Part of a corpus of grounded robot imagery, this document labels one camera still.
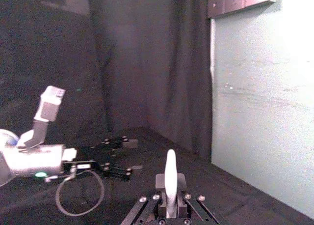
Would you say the thin dark gripper cable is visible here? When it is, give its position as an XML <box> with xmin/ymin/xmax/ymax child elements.
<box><xmin>55</xmin><ymin>167</ymin><xmax>105</xmax><ymax>216</ymax></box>

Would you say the black cloth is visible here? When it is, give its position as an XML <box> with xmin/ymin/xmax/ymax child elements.
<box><xmin>0</xmin><ymin>0</ymin><xmax>314</xmax><ymax>225</ymax></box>

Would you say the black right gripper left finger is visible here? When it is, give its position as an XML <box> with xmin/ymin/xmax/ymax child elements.
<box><xmin>120</xmin><ymin>173</ymin><xmax>170</xmax><ymax>225</ymax></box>

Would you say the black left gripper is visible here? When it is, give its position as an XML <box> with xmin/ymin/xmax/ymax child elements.
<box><xmin>62</xmin><ymin>136</ymin><xmax>144</xmax><ymax>182</ymax></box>

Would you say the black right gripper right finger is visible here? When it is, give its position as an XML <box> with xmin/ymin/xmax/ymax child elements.
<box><xmin>175</xmin><ymin>173</ymin><xmax>221</xmax><ymax>225</ymax></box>

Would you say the small white plastic piece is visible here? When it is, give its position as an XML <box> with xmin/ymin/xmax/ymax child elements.
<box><xmin>164</xmin><ymin>149</ymin><xmax>178</xmax><ymax>220</ymax></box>

